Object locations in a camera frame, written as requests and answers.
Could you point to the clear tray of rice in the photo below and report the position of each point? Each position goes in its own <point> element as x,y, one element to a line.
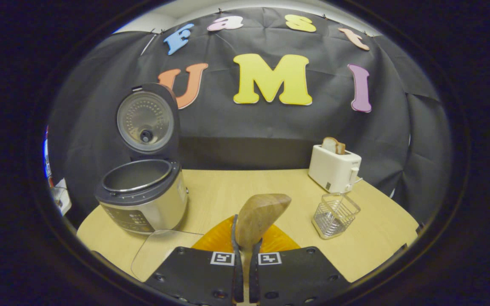
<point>164,255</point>

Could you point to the grey silver rice cooker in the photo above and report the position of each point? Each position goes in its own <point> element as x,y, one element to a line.
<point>151,204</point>

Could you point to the toast bread slice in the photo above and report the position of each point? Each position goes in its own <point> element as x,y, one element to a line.
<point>332,145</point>

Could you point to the white toaster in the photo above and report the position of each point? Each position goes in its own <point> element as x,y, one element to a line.
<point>330,170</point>

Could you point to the wooden spoon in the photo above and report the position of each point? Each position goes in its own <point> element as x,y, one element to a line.
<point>257,216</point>

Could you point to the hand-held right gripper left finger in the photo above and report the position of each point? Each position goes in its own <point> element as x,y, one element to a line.
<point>238,284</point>

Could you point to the computer monitor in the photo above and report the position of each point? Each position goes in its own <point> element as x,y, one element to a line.
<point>47,161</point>

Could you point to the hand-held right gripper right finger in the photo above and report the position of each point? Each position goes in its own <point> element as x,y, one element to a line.
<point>254,284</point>

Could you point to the white desk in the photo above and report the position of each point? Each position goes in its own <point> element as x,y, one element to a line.
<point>62,199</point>

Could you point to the black backdrop cloth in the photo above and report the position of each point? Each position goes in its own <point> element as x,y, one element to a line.
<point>249,136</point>

